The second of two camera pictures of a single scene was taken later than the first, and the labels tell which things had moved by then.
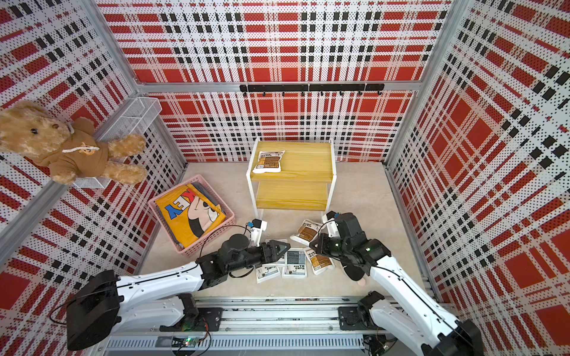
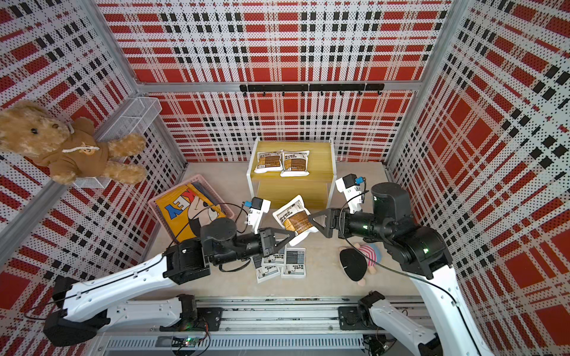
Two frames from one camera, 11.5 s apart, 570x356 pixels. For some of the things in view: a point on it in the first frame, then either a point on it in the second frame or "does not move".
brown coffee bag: [318, 263] -> [295, 216]
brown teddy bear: [70, 150] does not move
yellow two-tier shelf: [304, 183] does not move
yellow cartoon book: [190, 213] does not move
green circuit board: [191, 341] does not move
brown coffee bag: [307, 231] -> [295, 163]
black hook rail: [358, 87] does not move
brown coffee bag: [269, 162] does not move
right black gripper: [323, 250] -> [332, 215]
